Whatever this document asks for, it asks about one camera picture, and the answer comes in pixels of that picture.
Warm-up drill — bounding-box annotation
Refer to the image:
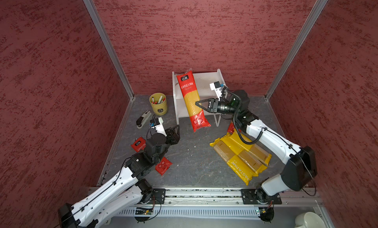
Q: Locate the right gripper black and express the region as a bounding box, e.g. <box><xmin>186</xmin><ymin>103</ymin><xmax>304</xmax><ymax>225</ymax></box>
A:
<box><xmin>196</xmin><ymin>97</ymin><xmax>240</xmax><ymax>115</ymax></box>

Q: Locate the black grey stapler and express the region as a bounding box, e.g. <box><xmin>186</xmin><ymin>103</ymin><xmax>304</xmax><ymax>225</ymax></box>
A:
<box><xmin>136</xmin><ymin>110</ymin><xmax>151</xmax><ymax>129</ymax></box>

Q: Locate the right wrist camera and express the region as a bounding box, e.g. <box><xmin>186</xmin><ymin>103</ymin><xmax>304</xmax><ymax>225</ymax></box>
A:
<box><xmin>210</xmin><ymin>81</ymin><xmax>226</xmax><ymax>100</ymax></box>

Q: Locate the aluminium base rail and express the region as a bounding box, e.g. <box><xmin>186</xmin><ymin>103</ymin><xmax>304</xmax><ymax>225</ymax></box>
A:
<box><xmin>115</xmin><ymin>187</ymin><xmax>326</xmax><ymax>220</ymax></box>

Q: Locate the yellow pen holder cup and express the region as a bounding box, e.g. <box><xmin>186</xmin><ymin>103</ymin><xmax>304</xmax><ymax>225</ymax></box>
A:
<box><xmin>149</xmin><ymin>93</ymin><xmax>167</xmax><ymax>115</ymax></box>

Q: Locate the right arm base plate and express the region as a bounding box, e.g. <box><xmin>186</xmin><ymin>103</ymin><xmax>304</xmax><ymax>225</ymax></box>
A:
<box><xmin>240</xmin><ymin>189</ymin><xmax>282</xmax><ymax>205</ymax></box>

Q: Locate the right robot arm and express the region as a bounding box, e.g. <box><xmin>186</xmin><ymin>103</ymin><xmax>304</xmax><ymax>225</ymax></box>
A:
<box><xmin>195</xmin><ymin>90</ymin><xmax>317</xmax><ymax>204</ymax></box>

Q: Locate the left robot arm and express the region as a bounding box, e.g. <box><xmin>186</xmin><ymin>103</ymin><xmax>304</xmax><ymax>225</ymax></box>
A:
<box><xmin>57</xmin><ymin>125</ymin><xmax>180</xmax><ymax>228</ymax></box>

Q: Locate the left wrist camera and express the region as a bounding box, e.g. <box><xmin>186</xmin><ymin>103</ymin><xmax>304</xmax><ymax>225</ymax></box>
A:
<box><xmin>150</xmin><ymin>117</ymin><xmax>166</xmax><ymax>136</ymax></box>

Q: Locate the white mug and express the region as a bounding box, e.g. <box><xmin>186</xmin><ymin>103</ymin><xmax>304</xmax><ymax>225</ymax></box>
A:
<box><xmin>295</xmin><ymin>212</ymin><xmax>326</xmax><ymax>228</ymax></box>

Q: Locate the red spaghetti package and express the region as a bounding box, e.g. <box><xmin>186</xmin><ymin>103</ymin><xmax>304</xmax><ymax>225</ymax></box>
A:
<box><xmin>177</xmin><ymin>69</ymin><xmax>211</xmax><ymax>132</ymax></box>
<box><xmin>131</xmin><ymin>137</ymin><xmax>172</xmax><ymax>175</ymax></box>
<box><xmin>227</xmin><ymin>122</ymin><xmax>235</xmax><ymax>135</ymax></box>

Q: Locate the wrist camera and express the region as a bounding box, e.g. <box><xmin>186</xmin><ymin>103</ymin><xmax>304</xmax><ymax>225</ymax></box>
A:
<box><xmin>150</xmin><ymin>117</ymin><xmax>166</xmax><ymax>136</ymax></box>
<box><xmin>210</xmin><ymin>81</ymin><xmax>226</xmax><ymax>100</ymax></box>

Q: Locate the yellow pasta package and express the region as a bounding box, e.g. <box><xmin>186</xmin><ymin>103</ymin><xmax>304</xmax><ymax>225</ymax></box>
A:
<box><xmin>210</xmin><ymin>138</ymin><xmax>258</xmax><ymax>186</ymax></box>
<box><xmin>223</xmin><ymin>133</ymin><xmax>272</xmax><ymax>174</ymax></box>

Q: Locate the white two-tier shelf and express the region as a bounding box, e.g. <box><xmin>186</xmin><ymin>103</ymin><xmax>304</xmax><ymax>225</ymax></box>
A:
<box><xmin>172</xmin><ymin>69</ymin><xmax>226</xmax><ymax>124</ymax></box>

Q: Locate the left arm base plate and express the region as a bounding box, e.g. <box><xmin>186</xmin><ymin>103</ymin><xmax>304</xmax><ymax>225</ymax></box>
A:
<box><xmin>136</xmin><ymin>188</ymin><xmax>166</xmax><ymax>205</ymax></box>

